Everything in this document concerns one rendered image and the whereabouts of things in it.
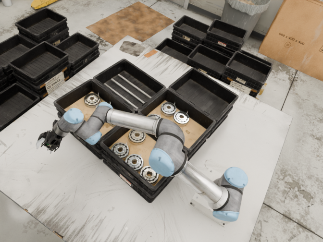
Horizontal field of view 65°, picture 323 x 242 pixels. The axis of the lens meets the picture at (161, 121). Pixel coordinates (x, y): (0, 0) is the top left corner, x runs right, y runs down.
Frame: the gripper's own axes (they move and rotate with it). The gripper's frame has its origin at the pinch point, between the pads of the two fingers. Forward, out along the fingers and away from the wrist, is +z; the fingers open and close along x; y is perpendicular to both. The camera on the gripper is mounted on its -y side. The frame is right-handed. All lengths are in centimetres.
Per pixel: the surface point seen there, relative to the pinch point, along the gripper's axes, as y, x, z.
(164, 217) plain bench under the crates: 30, 67, -19
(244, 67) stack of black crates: -125, 150, -70
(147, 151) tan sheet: -3, 50, -26
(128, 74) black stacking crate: -68, 37, -23
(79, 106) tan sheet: -35.3, 13.6, -3.0
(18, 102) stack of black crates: -87, -9, 78
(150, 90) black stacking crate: -53, 50, -31
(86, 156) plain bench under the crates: -7.0, 27.7, 5.7
